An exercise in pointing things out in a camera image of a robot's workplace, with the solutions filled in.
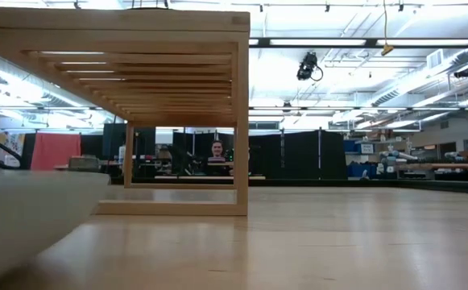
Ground slatted light wooden shelf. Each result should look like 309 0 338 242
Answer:
0 6 251 217

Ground white ceramic plate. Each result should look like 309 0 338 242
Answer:
0 168 110 285

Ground person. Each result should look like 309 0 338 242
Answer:
205 139 234 176

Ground black fabric partition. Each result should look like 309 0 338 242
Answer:
102 122 157 178
248 129 347 180

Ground blue storage bin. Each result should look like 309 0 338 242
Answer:
346 162 379 179

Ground grey box on desk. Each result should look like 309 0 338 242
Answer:
67 155 101 172

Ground red cloth panel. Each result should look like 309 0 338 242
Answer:
30 132 82 171

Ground brown background table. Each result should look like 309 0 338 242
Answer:
394 162 468 182

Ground black overhead camera with cable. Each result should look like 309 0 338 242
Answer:
296 51 324 81

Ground black overhead frame crossbeam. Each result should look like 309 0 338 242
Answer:
248 37 468 49

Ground silver ceiling air duct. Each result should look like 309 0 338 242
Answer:
372 48 468 106

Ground yellow hanging cord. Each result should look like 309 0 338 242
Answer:
380 0 395 56

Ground colourful wall poster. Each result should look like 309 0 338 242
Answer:
0 131 26 168

